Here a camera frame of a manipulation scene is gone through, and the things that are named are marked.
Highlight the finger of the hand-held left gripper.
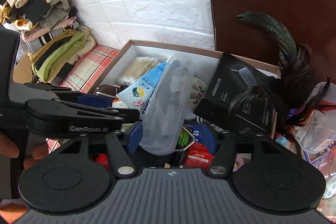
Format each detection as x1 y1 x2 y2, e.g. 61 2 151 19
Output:
68 107 141 134
24 83 113 109

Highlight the red packet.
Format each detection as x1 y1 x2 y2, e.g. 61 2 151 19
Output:
184 143 214 168

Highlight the green black packet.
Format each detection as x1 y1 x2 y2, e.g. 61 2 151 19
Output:
175 126 196 154

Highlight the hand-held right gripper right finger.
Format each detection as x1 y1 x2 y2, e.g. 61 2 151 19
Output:
209 132 287 178

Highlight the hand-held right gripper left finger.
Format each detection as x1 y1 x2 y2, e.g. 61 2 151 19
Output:
51 121 144 179

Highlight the person's left hand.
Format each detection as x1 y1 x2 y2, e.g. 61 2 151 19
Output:
0 134 52 170

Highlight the clear plastic bag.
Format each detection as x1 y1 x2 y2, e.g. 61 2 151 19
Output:
139 53 196 156

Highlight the black product box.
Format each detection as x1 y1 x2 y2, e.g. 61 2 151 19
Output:
193 52 277 139

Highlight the small orange white box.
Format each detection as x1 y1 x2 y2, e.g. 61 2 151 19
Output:
112 99 132 109

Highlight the white cloth toy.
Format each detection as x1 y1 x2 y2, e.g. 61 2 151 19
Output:
188 76 208 107

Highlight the blue white tissue packet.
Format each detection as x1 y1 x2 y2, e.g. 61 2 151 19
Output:
115 61 168 115

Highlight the dark feather duster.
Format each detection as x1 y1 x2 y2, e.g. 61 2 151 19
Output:
228 11 336 133

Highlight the translucent plastic bag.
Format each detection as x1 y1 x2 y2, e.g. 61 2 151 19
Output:
291 82 336 154

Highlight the pack of cotton swabs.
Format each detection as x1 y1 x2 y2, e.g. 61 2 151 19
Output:
117 56 161 87

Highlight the white cardboard box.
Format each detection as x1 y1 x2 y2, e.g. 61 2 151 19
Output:
98 39 282 119

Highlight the pile of folded clothes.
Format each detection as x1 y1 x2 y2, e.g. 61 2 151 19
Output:
0 0 96 84

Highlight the brown plush toy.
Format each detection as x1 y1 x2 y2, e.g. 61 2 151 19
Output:
96 84 130 99

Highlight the red plaid blanket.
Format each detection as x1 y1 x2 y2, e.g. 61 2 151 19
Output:
46 44 120 159

